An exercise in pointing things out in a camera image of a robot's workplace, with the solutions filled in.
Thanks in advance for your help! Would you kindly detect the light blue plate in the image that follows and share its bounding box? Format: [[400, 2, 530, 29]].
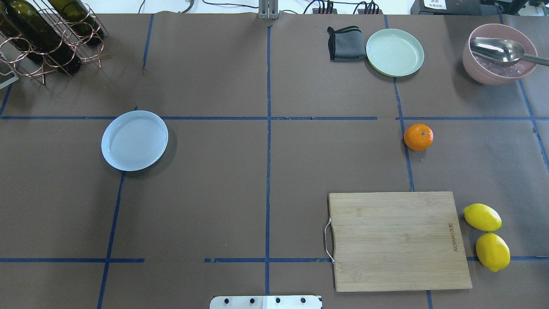
[[101, 111, 169, 171]]

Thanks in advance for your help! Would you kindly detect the light green plate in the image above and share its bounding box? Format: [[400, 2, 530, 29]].
[[365, 29, 424, 78]]

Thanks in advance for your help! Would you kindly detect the dark grey folded cloth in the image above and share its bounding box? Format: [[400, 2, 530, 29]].
[[327, 26, 367, 62]]

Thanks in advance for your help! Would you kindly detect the orange mandarin fruit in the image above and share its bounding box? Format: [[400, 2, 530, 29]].
[[403, 124, 434, 151]]

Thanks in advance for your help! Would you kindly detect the bamboo cutting board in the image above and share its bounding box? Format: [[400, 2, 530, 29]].
[[327, 191, 472, 293]]

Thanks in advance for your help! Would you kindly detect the yellow lemon near board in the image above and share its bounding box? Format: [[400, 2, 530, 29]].
[[463, 203, 502, 232]]

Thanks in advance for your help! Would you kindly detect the pink bowl with ice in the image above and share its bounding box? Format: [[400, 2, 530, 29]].
[[462, 23, 537, 85]]

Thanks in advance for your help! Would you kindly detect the yellow lemon far side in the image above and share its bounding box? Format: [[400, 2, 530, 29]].
[[475, 232, 510, 272]]

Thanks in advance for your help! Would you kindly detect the dark green wine bottle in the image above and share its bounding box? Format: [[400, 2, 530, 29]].
[[0, 12, 30, 52], [49, 0, 105, 46], [1, 0, 81, 76]]

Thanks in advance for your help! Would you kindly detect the steel ice scoop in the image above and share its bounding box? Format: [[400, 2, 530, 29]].
[[469, 37, 549, 66]]

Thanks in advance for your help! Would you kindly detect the aluminium frame post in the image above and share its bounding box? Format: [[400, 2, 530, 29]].
[[258, 0, 280, 20]]

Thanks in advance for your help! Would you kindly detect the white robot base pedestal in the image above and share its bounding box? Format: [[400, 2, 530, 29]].
[[209, 295, 323, 309]]

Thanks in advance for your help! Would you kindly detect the copper wire bottle rack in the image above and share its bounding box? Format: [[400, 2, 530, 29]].
[[1, 0, 112, 85]]

